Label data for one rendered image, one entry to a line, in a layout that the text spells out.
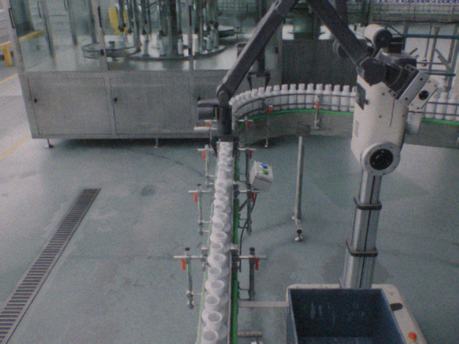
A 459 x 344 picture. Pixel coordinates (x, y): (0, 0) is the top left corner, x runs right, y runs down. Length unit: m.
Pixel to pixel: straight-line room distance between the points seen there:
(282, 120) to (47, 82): 2.93
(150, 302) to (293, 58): 4.66
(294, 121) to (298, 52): 3.65
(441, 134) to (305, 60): 3.89
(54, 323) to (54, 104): 2.90
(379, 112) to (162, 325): 1.74
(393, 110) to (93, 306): 2.11
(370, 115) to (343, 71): 5.08
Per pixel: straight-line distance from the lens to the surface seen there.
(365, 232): 2.16
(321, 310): 1.61
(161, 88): 4.90
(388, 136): 1.90
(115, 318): 2.90
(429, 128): 3.15
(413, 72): 1.67
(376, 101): 1.83
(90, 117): 5.19
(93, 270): 3.31
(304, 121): 3.16
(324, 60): 6.81
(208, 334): 1.09
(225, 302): 1.22
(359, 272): 2.27
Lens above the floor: 1.93
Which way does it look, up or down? 25 degrees down
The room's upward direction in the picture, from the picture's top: 1 degrees counter-clockwise
